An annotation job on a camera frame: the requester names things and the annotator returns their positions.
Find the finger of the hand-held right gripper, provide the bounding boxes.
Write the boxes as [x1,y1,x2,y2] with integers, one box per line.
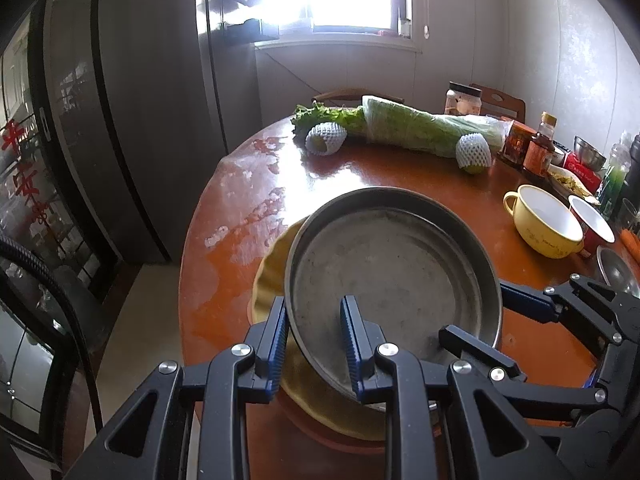
[439,325,608,418]
[500,274,640,345]

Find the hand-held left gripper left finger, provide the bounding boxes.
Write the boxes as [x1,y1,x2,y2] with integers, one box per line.
[90,296,291,480]

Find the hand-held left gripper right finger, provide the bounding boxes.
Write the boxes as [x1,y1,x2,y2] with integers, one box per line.
[340,295,563,480]

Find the yellow shell-shaped plate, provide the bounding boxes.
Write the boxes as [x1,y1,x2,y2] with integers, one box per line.
[249,217,393,442]

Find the yellow bowl with handle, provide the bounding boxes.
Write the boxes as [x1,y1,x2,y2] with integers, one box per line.
[503,185,585,260]

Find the round steel tray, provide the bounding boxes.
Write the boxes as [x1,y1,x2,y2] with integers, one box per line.
[284,187,503,412]

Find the large steel bowl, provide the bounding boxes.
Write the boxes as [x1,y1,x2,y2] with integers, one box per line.
[596,247,640,299]

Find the white and red bowl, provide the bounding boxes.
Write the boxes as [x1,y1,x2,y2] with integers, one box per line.
[568,195,616,259]

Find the white dish with food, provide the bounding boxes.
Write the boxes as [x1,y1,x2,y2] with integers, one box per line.
[547,167,597,202]

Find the clear plastic cup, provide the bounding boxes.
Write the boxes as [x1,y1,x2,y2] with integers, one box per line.
[615,197,640,234]

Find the red tissue box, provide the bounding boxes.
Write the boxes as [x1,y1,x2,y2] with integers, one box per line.
[562,152,604,194]

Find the brown sauce bottle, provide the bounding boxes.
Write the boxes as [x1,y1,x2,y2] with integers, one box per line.
[524,132,555,177]

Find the green drink bottle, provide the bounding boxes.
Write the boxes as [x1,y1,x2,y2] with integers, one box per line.
[600,132,632,216]

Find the red sauce jar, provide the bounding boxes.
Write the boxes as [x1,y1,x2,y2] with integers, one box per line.
[502,121,534,166]

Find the fruit in white foam net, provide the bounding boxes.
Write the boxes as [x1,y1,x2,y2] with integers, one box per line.
[455,132,492,175]
[305,122,348,155]

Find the steel cup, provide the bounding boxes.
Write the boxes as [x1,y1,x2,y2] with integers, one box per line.
[573,136,607,171]

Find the black thermos flask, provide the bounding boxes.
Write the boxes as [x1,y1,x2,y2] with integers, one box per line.
[620,134,640,211]

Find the wooden chair with cutout back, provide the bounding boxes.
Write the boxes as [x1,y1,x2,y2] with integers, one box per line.
[469,84,526,124]

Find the wrapped napa cabbage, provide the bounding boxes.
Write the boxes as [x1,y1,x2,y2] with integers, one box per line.
[361,95,507,159]

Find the clear jar with black lid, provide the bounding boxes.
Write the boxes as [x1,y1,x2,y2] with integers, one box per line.
[445,81,483,117]

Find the green lettuce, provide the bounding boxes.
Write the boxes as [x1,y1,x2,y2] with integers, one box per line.
[291,102,369,139]

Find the wooden chair with curved back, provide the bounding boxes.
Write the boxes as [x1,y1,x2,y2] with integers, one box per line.
[312,88,405,107]

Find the dark grey refrigerator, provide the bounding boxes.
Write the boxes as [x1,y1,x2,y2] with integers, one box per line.
[42,0,261,266]

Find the glass door with red decoration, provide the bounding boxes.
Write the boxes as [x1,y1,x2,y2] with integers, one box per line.
[0,45,123,461]

